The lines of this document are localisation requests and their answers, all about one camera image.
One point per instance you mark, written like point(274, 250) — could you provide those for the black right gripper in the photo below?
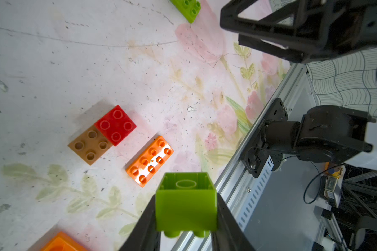
point(336, 28)

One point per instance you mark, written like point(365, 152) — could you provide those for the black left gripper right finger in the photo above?
point(228, 235)

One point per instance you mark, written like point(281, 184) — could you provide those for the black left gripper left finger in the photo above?
point(144, 236)

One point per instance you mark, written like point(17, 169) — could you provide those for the green square lego brick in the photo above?
point(186, 202)

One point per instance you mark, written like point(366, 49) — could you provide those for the orange 2x4 lego plate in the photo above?
point(143, 168)

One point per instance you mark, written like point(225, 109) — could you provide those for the green long lego brick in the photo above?
point(188, 8)

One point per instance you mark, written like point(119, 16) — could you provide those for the tan 2x4 lego plate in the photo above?
point(90, 145)

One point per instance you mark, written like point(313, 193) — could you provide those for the red square lego brick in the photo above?
point(116, 125)

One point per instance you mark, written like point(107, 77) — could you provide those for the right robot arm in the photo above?
point(326, 133)

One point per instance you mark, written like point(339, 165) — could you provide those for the large orange lego brick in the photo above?
point(63, 242)

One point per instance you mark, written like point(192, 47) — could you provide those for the aluminium front rail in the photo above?
point(270, 209)

